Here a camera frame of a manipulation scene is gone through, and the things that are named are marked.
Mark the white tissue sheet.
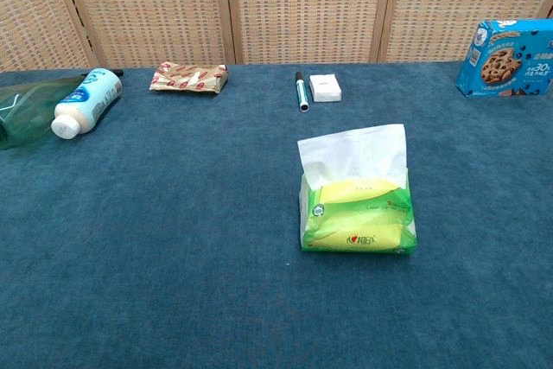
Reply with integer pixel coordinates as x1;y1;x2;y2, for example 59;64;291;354
296;123;407;191

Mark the green yellow tissue pack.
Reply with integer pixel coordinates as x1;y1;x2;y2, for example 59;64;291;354
298;173;419;256

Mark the beige red-patterned package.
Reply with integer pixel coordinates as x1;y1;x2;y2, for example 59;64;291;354
149;61;229;97

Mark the black white marker pen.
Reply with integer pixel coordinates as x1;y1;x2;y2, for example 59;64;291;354
295;71;310;113

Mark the small white box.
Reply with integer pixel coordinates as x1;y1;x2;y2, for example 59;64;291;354
308;73;344;104

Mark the blue table cloth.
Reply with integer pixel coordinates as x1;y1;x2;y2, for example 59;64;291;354
0;60;553;369

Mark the woven rattan folding screen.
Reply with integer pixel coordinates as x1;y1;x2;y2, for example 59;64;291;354
0;0;553;74

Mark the white blue labelled bottle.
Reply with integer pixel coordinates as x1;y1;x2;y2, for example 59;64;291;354
50;67;124;140

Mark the blue cookie box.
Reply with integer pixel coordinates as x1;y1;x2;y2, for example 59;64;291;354
455;18;553;99

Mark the green transparent plastic bottle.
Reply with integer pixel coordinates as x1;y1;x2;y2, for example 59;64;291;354
0;74;92;151

